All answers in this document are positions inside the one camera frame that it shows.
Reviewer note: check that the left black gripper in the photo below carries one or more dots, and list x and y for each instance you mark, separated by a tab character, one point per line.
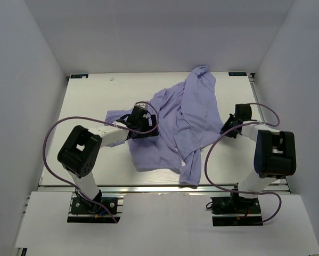
153	122

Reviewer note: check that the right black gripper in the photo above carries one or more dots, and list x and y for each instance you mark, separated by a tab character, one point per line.
225	128

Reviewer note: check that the lilac zip-up jacket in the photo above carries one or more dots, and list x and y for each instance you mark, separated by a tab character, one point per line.
189	120

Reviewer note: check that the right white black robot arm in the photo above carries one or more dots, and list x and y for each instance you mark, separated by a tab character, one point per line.
274	157

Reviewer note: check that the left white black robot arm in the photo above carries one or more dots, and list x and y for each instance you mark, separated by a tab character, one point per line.
80	150

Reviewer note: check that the right blue table label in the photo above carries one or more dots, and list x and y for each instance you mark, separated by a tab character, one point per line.
236	74

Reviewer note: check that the blue table label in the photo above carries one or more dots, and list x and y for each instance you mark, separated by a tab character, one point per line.
79	76
236	74

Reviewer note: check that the left blue table label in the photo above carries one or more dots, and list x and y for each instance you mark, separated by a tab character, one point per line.
79	76

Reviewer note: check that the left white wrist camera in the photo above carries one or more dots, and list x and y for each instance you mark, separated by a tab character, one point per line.
142	104

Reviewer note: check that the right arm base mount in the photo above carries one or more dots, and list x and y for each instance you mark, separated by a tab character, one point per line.
232	212

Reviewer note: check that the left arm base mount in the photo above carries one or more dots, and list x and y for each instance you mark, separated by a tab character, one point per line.
81	211

